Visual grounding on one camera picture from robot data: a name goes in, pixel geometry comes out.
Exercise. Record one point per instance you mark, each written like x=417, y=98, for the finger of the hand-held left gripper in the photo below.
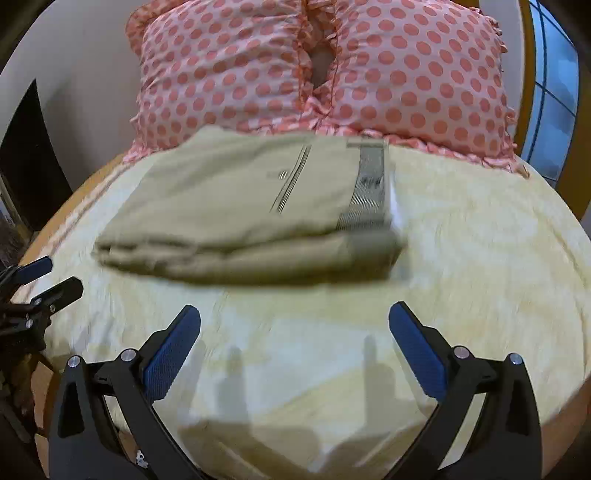
x=62, y=295
x=32, y=270

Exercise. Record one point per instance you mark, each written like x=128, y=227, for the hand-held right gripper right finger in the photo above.
x=418, y=350

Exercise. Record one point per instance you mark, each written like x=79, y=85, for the pink polka dot pillow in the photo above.
x=221, y=74
x=415, y=78

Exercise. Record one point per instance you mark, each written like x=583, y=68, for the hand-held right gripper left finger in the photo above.
x=168, y=350

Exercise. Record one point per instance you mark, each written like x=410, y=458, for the yellow fuzzy blanket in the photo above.
x=323, y=323

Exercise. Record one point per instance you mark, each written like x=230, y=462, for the khaki pants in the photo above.
x=249, y=207

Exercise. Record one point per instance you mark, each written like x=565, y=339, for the window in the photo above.
x=551, y=92

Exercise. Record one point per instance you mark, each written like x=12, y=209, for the dark wooden furniture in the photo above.
x=27, y=161

